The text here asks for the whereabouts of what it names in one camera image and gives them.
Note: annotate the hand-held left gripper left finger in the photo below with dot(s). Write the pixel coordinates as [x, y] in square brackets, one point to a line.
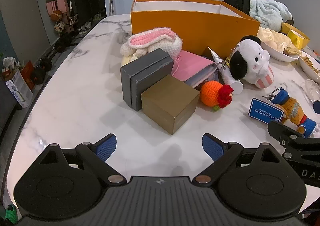
[107, 147]

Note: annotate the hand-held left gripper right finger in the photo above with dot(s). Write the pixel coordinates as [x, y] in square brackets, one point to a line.
[212, 147]

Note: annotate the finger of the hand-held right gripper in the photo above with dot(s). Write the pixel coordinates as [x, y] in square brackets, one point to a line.
[285, 132]

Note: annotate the brown gold box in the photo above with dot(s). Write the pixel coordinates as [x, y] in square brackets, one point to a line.
[170, 96]

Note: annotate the black white plush toy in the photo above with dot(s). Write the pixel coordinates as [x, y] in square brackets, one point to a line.
[252, 58]

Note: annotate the pink leather wallet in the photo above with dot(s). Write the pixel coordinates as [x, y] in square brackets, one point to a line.
[190, 65]

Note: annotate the grey gift box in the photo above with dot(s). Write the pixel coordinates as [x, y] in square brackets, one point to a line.
[145, 70]

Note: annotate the crocheted white pink bunny doll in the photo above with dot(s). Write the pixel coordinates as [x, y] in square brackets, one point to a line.
[150, 38]

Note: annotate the orange cardboard box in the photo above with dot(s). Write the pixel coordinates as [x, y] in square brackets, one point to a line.
[175, 28]

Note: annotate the blue paper tag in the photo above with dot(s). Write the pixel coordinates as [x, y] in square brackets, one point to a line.
[265, 111]

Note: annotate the clear glass dish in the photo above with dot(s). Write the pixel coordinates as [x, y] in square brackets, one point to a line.
[313, 91]

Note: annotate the crocheted orange with red flower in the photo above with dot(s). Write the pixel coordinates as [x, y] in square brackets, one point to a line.
[210, 93]

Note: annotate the white squeeze tube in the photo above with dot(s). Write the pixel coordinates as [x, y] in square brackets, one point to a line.
[235, 85]

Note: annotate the white plate with snacks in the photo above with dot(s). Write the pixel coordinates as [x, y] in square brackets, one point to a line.
[311, 65]

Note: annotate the white bowl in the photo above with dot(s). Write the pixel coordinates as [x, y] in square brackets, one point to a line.
[277, 55]

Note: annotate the red pen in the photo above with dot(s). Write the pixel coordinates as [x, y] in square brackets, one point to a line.
[316, 53]

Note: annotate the yellow mug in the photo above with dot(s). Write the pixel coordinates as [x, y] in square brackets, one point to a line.
[298, 38]

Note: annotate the pale steamed bun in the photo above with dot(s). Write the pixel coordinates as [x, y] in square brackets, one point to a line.
[270, 37]

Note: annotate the black dumbbell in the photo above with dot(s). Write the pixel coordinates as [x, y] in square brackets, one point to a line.
[38, 75]
[62, 43]

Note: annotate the blue white carton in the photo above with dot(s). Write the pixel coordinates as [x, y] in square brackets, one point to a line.
[18, 91]

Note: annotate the red box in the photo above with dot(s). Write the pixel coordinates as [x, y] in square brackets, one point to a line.
[28, 73]

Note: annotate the green slipper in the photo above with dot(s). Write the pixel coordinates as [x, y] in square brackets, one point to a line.
[11, 214]

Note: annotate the white sneaker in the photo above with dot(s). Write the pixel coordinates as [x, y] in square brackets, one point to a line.
[82, 30]
[88, 25]

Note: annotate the light blue fleece blanket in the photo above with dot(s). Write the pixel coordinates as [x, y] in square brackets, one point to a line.
[267, 13]

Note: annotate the patterned ball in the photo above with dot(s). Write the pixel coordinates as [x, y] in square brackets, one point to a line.
[60, 27]

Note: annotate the light sneaker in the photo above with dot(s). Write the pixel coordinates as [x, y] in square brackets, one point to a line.
[98, 16]

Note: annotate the black garment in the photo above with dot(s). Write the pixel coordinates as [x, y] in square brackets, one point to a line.
[237, 2]

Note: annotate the basketball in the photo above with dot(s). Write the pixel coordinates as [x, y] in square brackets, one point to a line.
[56, 15]

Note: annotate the black shoe cabinet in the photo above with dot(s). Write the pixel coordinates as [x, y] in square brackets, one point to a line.
[85, 0]

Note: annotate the pink bag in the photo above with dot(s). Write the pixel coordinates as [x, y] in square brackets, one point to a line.
[56, 3]

